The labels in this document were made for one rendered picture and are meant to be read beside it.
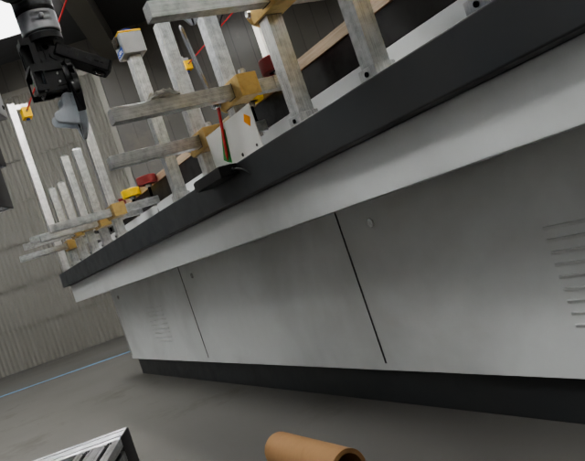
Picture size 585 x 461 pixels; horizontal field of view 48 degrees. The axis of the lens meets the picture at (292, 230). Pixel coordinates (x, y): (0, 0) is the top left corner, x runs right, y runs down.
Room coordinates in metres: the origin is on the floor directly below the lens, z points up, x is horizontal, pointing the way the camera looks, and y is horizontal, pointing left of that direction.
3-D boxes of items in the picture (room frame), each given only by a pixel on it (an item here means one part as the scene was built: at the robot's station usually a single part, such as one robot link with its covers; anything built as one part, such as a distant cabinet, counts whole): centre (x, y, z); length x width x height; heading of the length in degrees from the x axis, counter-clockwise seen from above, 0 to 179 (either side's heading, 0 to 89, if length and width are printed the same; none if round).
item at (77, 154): (2.82, 0.76, 0.90); 0.03 x 0.03 x 0.48; 29
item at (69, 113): (1.28, 0.34, 0.86); 0.06 x 0.03 x 0.09; 119
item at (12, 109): (3.77, 1.25, 1.20); 0.11 x 0.09 x 1.00; 119
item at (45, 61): (1.29, 0.35, 0.97); 0.09 x 0.08 x 0.12; 119
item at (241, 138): (1.53, 0.07, 0.75); 0.26 x 0.01 x 0.10; 29
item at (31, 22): (1.29, 0.34, 1.05); 0.08 x 0.08 x 0.05
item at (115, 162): (1.68, 0.17, 0.80); 0.43 x 0.03 x 0.04; 119
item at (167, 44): (1.73, 0.15, 0.90); 0.03 x 0.03 x 0.48; 29
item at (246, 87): (1.50, 0.02, 0.85); 0.13 x 0.06 x 0.05; 29
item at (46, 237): (2.77, 0.78, 0.80); 0.43 x 0.03 x 0.04; 119
